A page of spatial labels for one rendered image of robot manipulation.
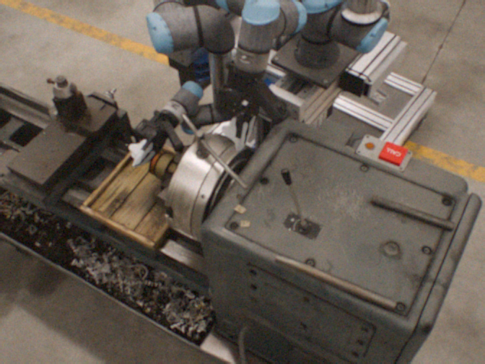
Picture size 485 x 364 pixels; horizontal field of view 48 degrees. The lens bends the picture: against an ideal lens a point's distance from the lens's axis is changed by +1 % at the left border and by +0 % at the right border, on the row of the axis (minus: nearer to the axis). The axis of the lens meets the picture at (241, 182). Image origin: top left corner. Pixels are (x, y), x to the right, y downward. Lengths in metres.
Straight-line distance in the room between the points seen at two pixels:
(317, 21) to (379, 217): 0.66
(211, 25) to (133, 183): 0.63
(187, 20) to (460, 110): 2.22
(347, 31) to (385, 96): 1.48
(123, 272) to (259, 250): 0.87
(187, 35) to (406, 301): 0.91
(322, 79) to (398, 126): 1.24
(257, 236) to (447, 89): 2.44
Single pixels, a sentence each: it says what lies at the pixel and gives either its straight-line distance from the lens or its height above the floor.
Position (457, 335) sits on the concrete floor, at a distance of 2.69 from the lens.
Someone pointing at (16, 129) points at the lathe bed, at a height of 0.84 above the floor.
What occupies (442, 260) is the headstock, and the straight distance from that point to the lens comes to 1.35.
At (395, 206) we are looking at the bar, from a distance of 1.37.
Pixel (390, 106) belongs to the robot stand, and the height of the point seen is 0.21.
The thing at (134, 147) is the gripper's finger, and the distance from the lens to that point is 1.73.
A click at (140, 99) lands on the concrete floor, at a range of 3.46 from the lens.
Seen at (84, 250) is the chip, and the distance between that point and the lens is 2.23.
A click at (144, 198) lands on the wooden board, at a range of 1.87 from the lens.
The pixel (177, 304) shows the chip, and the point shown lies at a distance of 2.00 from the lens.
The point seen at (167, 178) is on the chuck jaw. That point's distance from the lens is 1.61.
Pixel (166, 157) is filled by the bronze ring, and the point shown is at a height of 1.12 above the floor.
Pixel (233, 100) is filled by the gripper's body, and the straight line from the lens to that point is 1.26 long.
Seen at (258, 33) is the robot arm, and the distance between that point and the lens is 1.19.
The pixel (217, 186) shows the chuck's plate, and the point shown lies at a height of 1.19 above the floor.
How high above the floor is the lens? 2.39
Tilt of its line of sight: 54 degrees down
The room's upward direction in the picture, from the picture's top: 4 degrees counter-clockwise
